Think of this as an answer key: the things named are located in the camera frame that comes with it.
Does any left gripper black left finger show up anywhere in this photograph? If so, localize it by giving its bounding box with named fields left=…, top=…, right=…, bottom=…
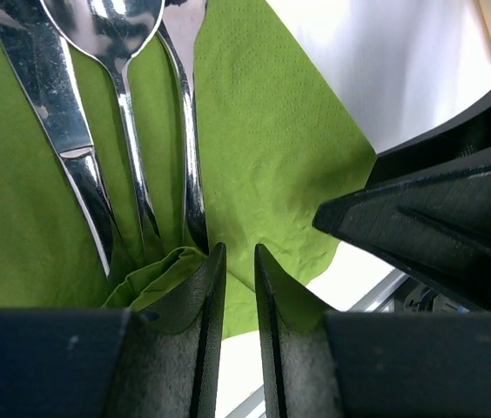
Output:
left=0, top=244, right=226, bottom=417

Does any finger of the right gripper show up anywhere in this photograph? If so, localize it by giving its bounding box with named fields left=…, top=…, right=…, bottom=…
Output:
left=313, top=91, right=491, bottom=312

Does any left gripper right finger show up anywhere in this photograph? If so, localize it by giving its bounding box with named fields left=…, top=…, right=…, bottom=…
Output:
left=254, top=245, right=491, bottom=417

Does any green paper napkin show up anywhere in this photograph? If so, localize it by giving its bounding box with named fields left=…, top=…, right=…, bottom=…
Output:
left=0, top=1, right=375, bottom=337

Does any silver fork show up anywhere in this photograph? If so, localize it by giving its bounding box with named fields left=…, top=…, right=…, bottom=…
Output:
left=158, top=0, right=209, bottom=253

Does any silver spoon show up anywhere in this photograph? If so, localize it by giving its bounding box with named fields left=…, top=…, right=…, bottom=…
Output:
left=38, top=0, right=166, bottom=258

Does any silver table knife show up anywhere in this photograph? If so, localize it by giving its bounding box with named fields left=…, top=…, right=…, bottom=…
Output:
left=0, top=1, right=121, bottom=282

